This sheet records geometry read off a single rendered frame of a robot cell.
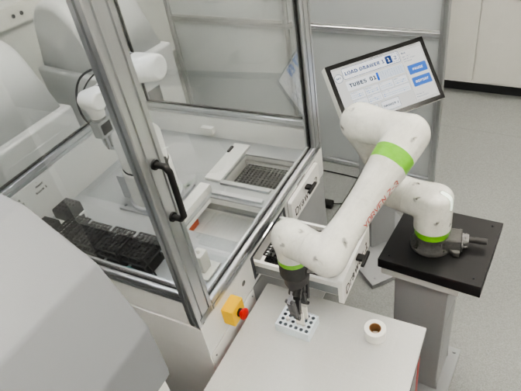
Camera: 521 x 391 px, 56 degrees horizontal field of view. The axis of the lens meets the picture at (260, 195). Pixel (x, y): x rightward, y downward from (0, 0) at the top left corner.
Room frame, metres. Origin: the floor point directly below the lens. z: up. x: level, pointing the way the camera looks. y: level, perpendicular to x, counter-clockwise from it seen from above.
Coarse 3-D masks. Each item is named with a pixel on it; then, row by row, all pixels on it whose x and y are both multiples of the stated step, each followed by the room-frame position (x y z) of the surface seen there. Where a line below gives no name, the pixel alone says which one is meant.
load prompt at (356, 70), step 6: (390, 54) 2.10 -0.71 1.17; (396, 54) 2.11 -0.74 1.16; (372, 60) 2.08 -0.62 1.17; (378, 60) 2.08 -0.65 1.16; (384, 60) 2.08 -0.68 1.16; (390, 60) 2.09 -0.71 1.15; (396, 60) 2.09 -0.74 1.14; (354, 66) 2.05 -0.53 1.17; (360, 66) 2.06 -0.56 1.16; (366, 66) 2.06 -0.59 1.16; (372, 66) 2.06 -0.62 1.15; (378, 66) 2.06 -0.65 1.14; (384, 66) 2.06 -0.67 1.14; (342, 72) 2.03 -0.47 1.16; (348, 72) 2.03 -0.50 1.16; (354, 72) 2.03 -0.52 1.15; (360, 72) 2.04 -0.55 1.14; (366, 72) 2.04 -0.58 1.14; (348, 78) 2.01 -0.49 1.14
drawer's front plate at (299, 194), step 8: (312, 168) 1.67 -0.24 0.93; (312, 176) 1.66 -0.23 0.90; (304, 184) 1.58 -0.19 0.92; (296, 192) 1.53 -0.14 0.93; (304, 192) 1.57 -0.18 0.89; (312, 192) 1.64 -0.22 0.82; (288, 200) 1.49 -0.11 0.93; (296, 200) 1.51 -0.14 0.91; (304, 200) 1.57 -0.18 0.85; (288, 208) 1.48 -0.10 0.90; (296, 216) 1.49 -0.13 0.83
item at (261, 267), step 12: (312, 228) 1.36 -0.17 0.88; (324, 228) 1.34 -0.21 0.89; (264, 240) 1.34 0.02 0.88; (264, 264) 1.21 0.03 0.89; (276, 276) 1.18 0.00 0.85; (312, 276) 1.11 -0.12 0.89; (336, 276) 1.14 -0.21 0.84; (312, 288) 1.11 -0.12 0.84; (324, 288) 1.08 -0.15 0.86; (336, 288) 1.06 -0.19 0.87
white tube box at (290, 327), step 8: (288, 312) 1.06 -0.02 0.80; (280, 320) 1.03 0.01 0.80; (312, 320) 1.01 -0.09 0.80; (280, 328) 1.01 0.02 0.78; (288, 328) 0.99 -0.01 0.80; (296, 328) 1.00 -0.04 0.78; (304, 328) 0.98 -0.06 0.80; (312, 328) 0.98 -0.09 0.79; (296, 336) 0.98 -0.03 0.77; (304, 336) 0.96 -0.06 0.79
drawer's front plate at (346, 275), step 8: (368, 232) 1.27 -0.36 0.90; (360, 240) 1.20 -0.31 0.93; (368, 240) 1.26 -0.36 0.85; (360, 248) 1.18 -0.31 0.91; (352, 256) 1.14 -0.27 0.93; (352, 264) 1.11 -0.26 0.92; (360, 264) 1.18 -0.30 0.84; (344, 272) 1.07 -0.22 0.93; (352, 272) 1.11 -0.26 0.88; (344, 280) 1.05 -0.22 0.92; (352, 280) 1.11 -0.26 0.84; (344, 288) 1.04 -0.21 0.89; (344, 296) 1.04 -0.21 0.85
